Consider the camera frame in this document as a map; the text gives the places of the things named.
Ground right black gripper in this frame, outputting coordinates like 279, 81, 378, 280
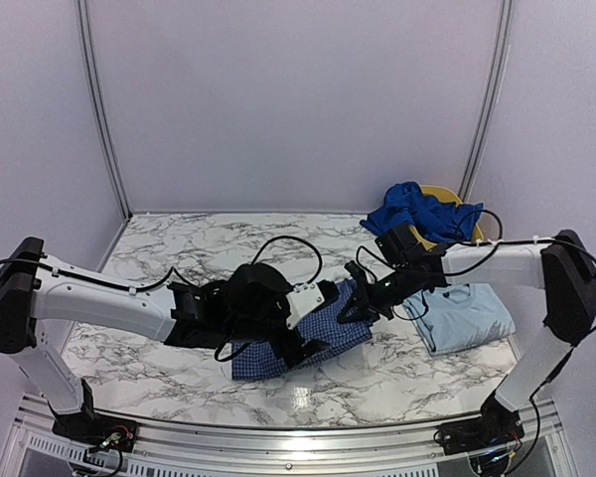
338, 264, 419, 323

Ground blue patterned button shirt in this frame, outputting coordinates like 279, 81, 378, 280
231, 279, 373, 382

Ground light blue t-shirt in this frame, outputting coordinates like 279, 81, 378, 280
402, 284, 516, 357

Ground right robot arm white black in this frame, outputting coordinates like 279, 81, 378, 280
338, 227, 596, 445

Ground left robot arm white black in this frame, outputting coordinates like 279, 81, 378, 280
0, 238, 339, 442

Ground yellow plastic laundry basket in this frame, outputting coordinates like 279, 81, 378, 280
408, 185, 484, 250

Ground royal blue garment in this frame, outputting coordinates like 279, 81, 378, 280
360, 182, 485, 243

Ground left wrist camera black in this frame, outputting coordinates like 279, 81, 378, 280
225, 263, 293, 322

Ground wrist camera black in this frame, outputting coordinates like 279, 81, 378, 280
374, 224, 426, 266
225, 263, 293, 322

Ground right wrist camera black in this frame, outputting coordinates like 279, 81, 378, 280
374, 224, 426, 266

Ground aluminium front frame rail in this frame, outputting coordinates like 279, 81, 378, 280
0, 395, 577, 476

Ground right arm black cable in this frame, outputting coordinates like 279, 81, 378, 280
355, 208, 596, 319

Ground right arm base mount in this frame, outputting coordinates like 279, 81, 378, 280
434, 407, 524, 455

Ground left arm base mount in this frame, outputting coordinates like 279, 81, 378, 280
51, 395, 138, 452

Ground right corner aluminium post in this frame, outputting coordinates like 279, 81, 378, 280
458, 0, 516, 201

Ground corner aluminium post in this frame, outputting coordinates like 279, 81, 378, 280
74, 0, 132, 222
458, 0, 516, 201

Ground left corner aluminium post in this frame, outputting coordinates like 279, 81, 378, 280
74, 0, 132, 222

